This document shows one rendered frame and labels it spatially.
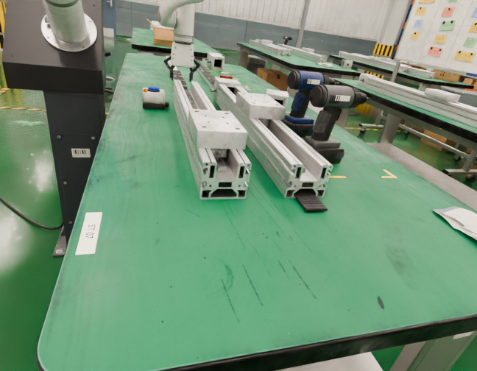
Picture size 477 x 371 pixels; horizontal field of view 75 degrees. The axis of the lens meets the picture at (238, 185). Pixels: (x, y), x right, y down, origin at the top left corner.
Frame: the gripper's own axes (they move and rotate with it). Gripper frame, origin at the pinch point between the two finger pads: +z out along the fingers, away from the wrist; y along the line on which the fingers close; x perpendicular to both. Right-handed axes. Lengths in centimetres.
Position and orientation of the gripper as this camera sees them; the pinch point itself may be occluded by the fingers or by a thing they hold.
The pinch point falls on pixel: (181, 77)
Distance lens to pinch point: 156.5
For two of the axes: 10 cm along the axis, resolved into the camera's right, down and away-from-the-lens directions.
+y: -9.6, 0.0, -2.8
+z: -1.4, 8.7, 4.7
